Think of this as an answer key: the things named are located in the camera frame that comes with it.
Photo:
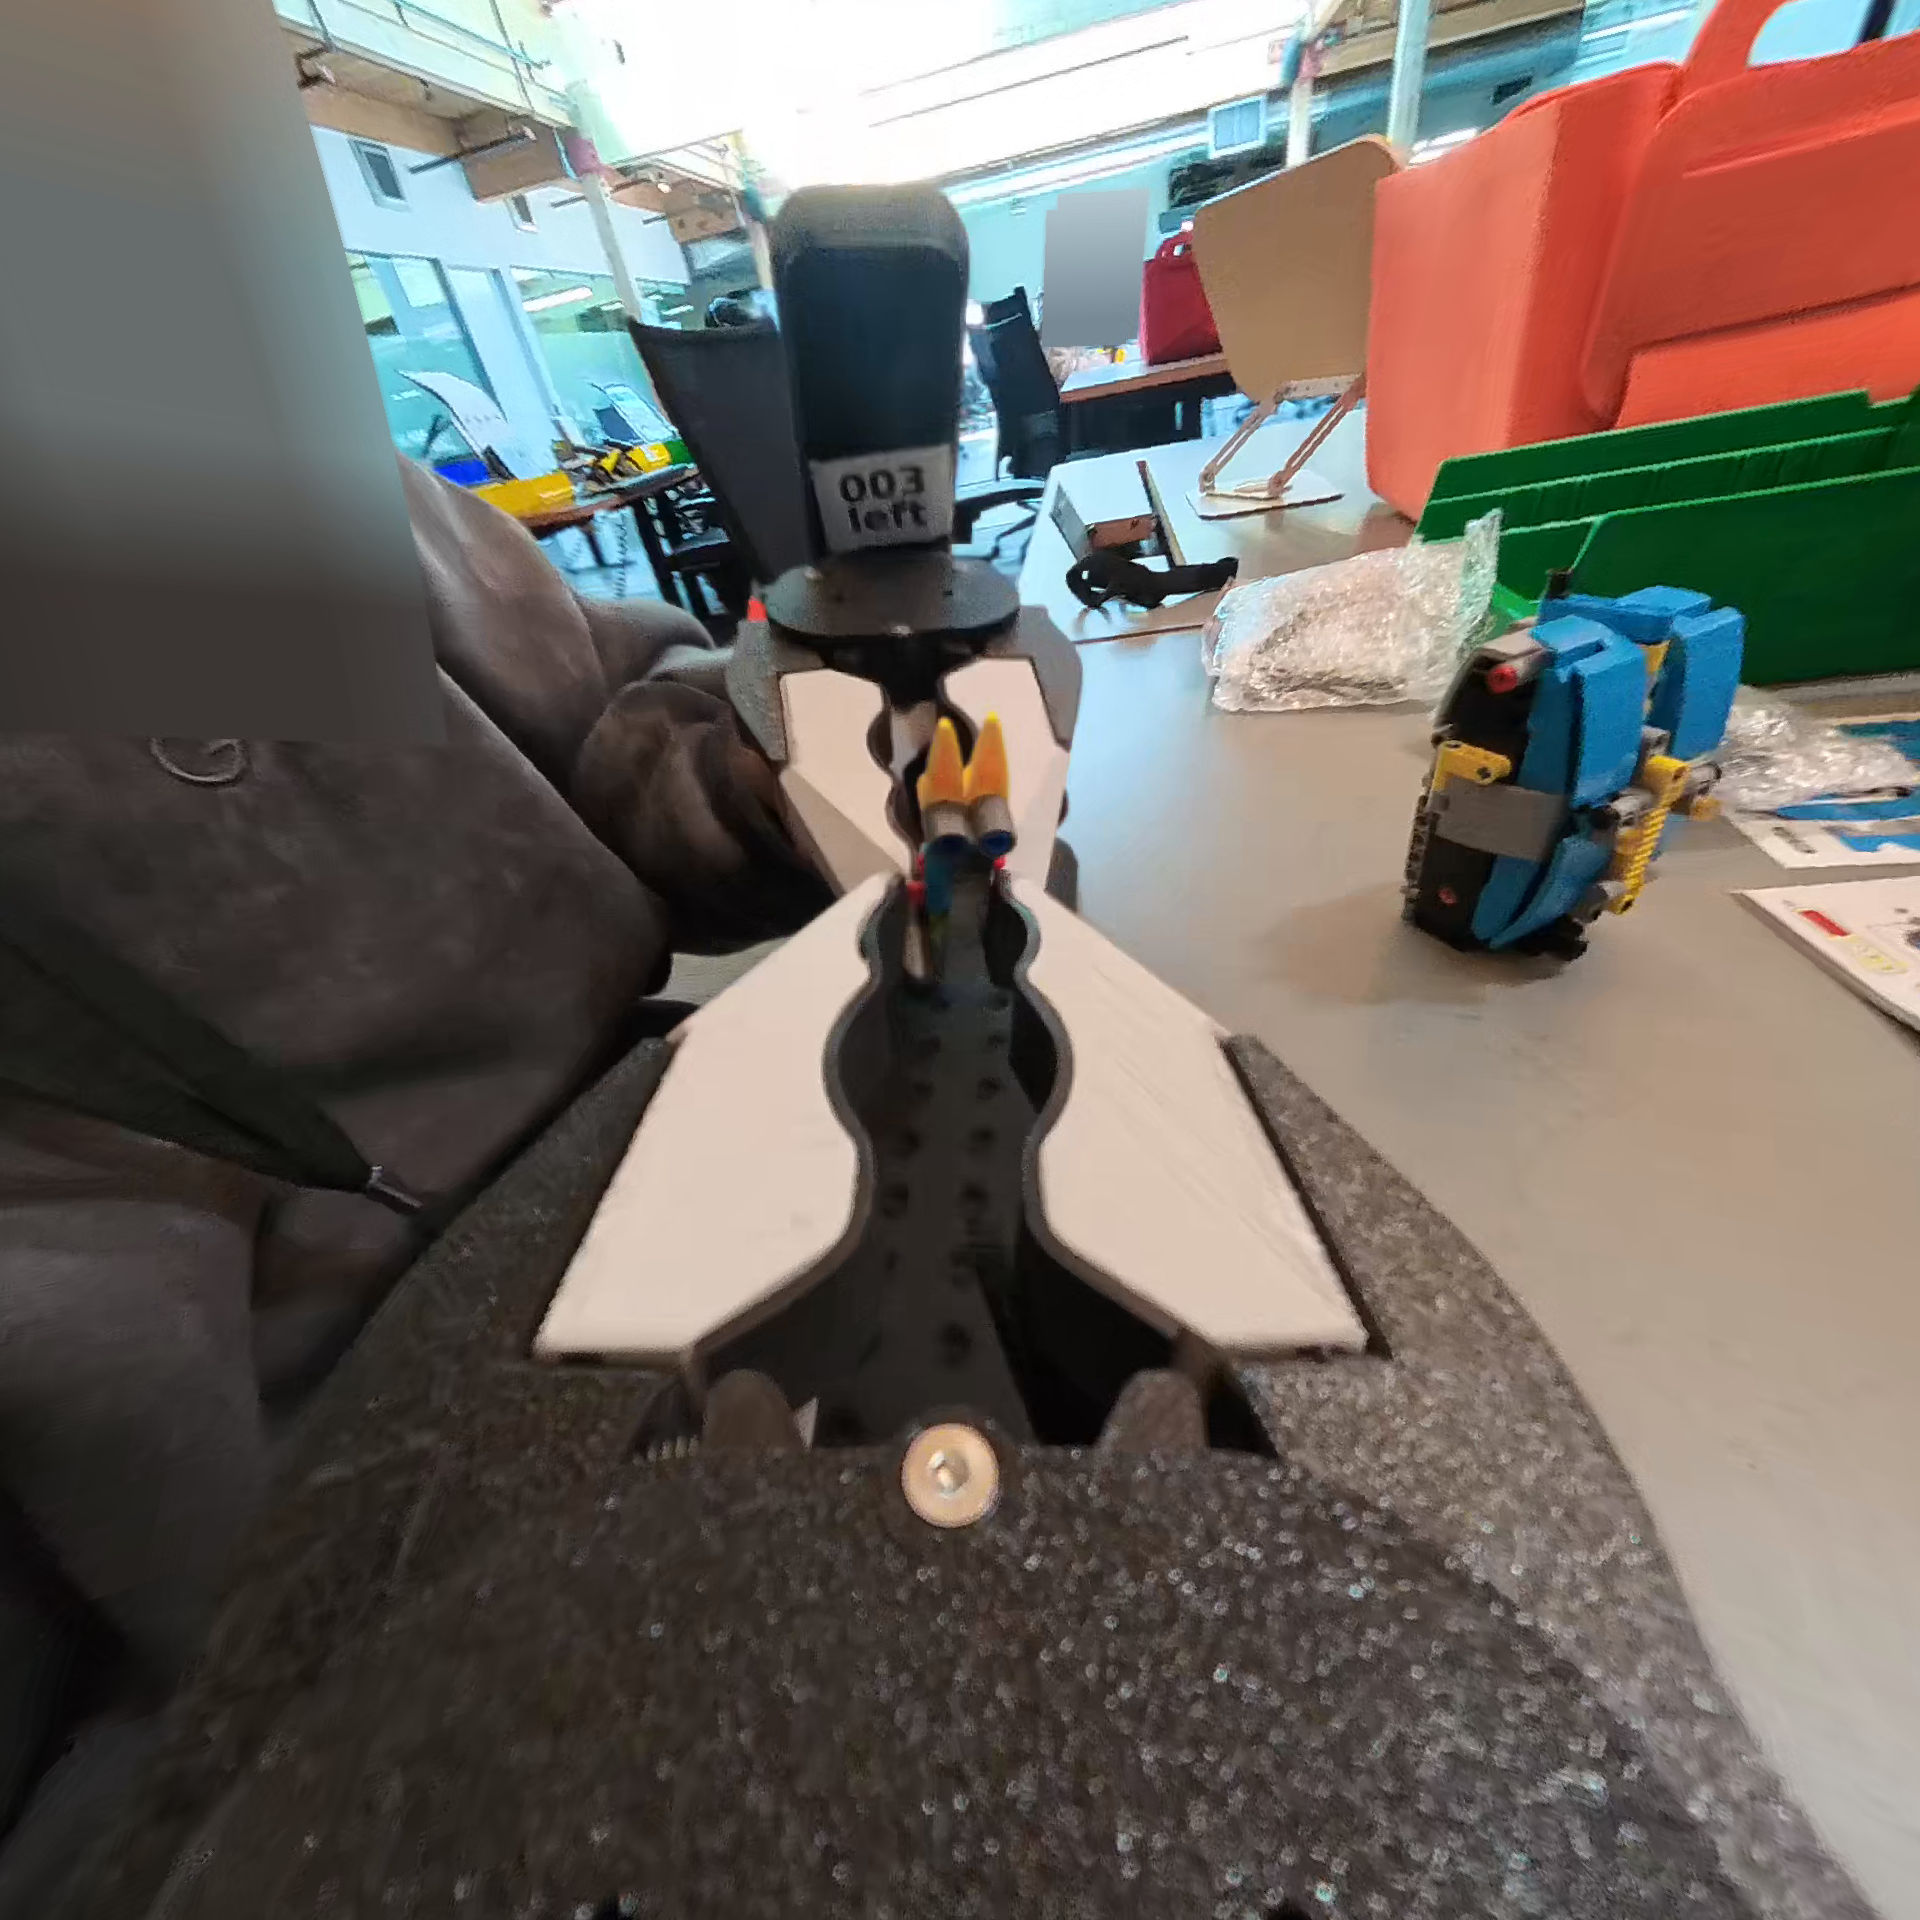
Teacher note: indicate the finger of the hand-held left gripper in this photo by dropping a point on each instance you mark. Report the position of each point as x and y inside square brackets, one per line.
[1039, 735]
[833, 764]

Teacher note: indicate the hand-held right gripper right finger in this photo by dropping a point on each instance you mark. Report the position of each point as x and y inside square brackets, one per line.
[1185, 1201]

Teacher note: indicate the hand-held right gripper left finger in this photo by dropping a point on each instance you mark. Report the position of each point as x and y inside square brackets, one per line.
[705, 1201]

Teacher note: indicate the grey angled beam assembly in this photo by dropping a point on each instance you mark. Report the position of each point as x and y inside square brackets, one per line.
[909, 751]

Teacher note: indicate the yellow twin cone piece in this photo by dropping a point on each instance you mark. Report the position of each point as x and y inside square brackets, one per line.
[968, 774]

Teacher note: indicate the blue connector brick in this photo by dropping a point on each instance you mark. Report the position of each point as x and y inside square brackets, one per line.
[940, 879]

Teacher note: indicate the grey desk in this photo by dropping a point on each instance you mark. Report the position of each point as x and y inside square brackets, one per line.
[1500, 1201]

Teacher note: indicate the wooden tilted desk stand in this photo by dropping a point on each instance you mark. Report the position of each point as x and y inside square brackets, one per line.
[1289, 270]

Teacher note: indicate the black office chair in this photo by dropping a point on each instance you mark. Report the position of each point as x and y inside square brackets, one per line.
[1020, 390]

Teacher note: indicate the black mesh chair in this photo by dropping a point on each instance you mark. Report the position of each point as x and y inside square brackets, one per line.
[721, 436]

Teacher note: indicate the black perforated pad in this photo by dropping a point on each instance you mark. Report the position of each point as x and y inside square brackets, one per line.
[945, 1171]

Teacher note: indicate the red bag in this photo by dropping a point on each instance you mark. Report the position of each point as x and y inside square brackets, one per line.
[1178, 308]

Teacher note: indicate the clear plastic bag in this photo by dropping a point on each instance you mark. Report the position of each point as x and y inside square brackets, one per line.
[1800, 751]
[1350, 629]

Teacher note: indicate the blue toy brick robot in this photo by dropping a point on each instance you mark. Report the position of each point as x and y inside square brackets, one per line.
[1576, 751]

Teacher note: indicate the green storage bin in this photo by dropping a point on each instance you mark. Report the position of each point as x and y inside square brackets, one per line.
[1725, 524]

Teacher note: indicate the white instruction booklet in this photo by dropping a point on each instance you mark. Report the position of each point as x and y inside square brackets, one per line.
[1861, 939]

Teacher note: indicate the blue sticker sheet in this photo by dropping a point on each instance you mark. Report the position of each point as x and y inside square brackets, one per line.
[1846, 820]

